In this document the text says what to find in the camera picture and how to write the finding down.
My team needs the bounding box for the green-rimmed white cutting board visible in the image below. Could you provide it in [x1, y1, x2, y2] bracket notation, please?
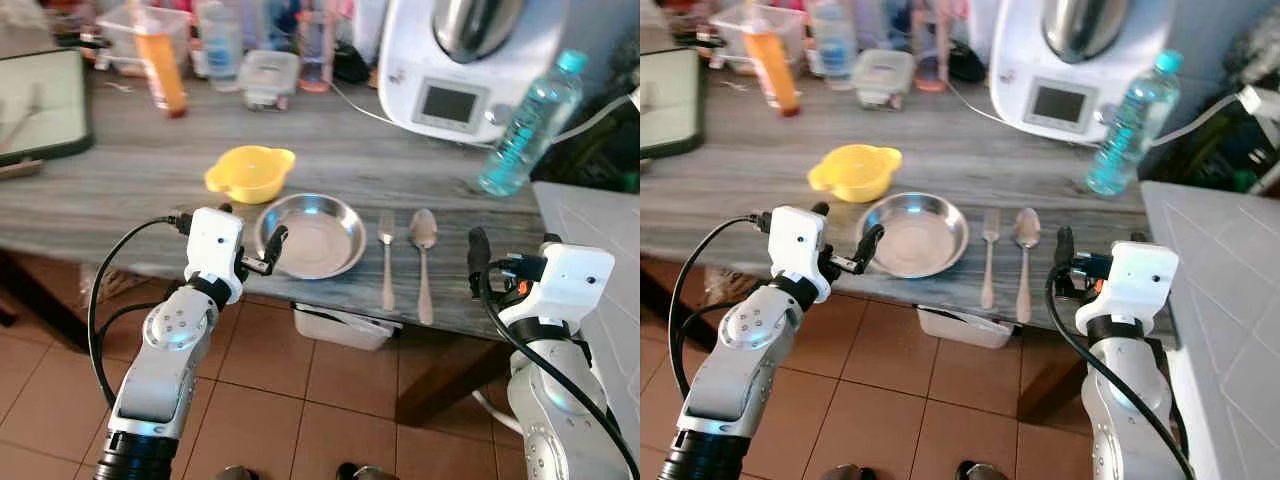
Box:
[640, 47, 704, 159]
[0, 48, 94, 166]

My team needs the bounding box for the white kitchen food processor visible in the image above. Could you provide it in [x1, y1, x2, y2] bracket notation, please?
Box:
[378, 0, 571, 144]
[988, 0, 1176, 146]

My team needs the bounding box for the clear blue-label plastic bottle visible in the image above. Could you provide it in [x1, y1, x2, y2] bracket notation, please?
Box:
[808, 0, 858, 93]
[197, 0, 244, 93]

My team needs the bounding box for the small lidded plastic container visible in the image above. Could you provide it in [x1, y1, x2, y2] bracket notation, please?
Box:
[852, 48, 916, 109]
[238, 50, 301, 111]

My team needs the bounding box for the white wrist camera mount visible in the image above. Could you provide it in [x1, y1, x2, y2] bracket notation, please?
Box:
[1075, 241, 1179, 323]
[770, 205, 829, 304]
[184, 207, 247, 304]
[498, 243, 616, 323]

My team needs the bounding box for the clear teal-capped water bottle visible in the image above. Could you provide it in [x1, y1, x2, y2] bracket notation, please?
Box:
[477, 50, 589, 197]
[1085, 50, 1184, 197]

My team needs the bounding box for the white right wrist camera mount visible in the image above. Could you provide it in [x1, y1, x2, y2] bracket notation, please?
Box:
[1075, 241, 1179, 323]
[498, 243, 616, 323]

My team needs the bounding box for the silver metal fork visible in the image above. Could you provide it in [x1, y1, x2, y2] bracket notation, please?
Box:
[377, 210, 397, 311]
[980, 208, 1002, 311]

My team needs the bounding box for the tall pink plastic tumbler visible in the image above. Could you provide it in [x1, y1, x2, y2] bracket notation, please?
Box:
[297, 10, 336, 93]
[910, 10, 949, 93]

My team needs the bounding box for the small black pouch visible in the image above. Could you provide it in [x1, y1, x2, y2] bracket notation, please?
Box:
[948, 45, 986, 84]
[335, 45, 371, 84]

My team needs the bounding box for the stainless steel plate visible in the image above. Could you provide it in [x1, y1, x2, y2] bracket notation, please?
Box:
[857, 192, 969, 279]
[255, 193, 368, 280]

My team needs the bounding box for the clear plastic storage box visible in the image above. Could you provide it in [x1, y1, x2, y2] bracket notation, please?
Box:
[710, 5, 801, 74]
[97, 5, 191, 76]

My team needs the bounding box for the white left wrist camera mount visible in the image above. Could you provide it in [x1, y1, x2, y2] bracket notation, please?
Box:
[184, 207, 247, 304]
[770, 205, 829, 304]

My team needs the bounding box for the white plastic tub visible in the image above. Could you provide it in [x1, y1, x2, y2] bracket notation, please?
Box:
[292, 303, 401, 351]
[917, 305, 1016, 349]

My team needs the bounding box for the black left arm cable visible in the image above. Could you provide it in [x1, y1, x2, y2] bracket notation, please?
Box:
[87, 215, 193, 406]
[667, 215, 776, 401]

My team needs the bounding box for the dark wooden table leg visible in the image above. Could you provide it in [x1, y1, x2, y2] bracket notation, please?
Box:
[0, 250, 91, 351]

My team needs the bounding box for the orange sauce squeeze bottle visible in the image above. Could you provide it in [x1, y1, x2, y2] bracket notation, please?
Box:
[742, 10, 801, 118]
[130, 5, 189, 119]

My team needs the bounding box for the yellow plastic bowl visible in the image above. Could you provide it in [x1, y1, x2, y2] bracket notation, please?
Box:
[205, 146, 297, 204]
[808, 144, 903, 204]

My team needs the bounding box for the silver metal spoon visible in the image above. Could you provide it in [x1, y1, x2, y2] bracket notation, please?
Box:
[1013, 207, 1042, 324]
[410, 208, 439, 326]

